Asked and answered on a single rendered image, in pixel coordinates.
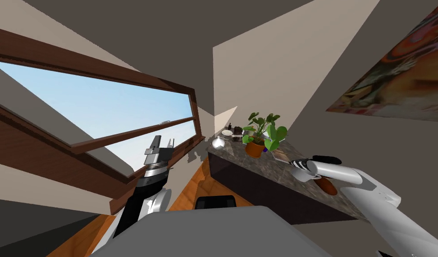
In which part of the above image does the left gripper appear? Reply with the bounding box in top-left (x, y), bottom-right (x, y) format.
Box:
top-left (144, 135), bottom-right (175, 166)

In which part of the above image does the brown framed window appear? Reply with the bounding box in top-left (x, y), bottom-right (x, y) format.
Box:
top-left (0, 25), bottom-right (206, 216)

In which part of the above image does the green plant in orange pot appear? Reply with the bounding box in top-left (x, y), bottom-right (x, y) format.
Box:
top-left (242, 112), bottom-right (288, 159)

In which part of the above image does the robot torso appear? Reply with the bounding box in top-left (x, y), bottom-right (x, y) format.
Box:
top-left (88, 195), bottom-right (335, 257)

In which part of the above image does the dark counter cabinet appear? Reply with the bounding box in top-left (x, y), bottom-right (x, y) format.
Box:
top-left (207, 125), bottom-right (370, 226)

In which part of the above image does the brown flat board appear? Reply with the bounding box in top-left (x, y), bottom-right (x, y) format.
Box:
top-left (270, 148), bottom-right (292, 164)

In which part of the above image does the white mug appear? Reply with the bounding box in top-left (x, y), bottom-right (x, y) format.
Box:
top-left (292, 167), bottom-right (322, 183)

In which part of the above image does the brown bread loaf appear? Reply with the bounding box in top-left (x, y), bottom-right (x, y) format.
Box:
top-left (313, 176), bottom-right (338, 197)

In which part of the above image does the colourful wall painting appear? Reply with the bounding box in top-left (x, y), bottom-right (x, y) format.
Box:
top-left (326, 0), bottom-right (438, 124)

